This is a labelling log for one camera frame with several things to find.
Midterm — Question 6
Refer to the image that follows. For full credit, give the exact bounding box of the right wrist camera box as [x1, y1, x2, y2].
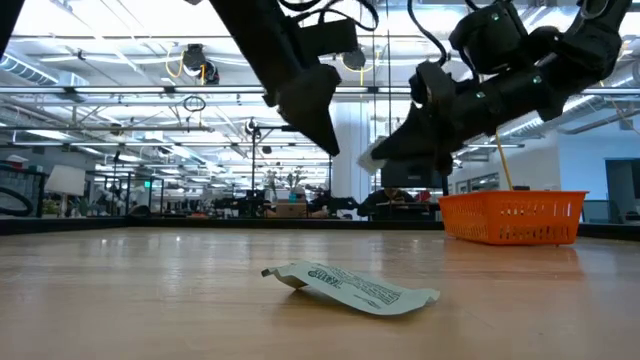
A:
[448, 2, 530, 76]

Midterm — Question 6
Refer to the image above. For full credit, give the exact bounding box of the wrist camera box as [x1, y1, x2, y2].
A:
[298, 18, 360, 59]
[448, 2, 530, 76]

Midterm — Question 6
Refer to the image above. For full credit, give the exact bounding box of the white building column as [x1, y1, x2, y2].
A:
[331, 99, 374, 221]

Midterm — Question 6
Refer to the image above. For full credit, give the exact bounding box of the black ceiling cable reel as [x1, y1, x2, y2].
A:
[181, 43, 221, 85]
[342, 47, 368, 72]

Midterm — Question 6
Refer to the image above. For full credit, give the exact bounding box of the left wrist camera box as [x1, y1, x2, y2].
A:
[298, 18, 360, 59]

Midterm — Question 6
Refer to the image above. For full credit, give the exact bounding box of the black metal table frame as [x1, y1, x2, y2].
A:
[0, 216, 640, 241]

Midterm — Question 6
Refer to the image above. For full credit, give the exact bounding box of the white lamp shade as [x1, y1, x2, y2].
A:
[43, 164, 87, 198]

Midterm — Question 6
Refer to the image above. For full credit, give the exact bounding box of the black hose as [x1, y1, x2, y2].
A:
[0, 185, 35, 218]

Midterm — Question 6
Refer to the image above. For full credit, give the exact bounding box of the orange plastic basket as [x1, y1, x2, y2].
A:
[438, 189, 590, 247]

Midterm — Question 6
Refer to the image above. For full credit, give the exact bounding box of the brown cardboard box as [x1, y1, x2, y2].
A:
[273, 201, 308, 220]

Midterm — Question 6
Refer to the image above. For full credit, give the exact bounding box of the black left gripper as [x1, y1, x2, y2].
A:
[208, 0, 343, 158]

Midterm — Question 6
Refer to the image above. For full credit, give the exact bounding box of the yellow hanging cable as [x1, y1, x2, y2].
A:
[494, 130, 515, 192]

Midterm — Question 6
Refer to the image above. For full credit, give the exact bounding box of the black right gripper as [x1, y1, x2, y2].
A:
[369, 59, 569, 176]

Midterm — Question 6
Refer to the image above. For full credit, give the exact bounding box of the black monitor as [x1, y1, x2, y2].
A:
[380, 159, 450, 190]

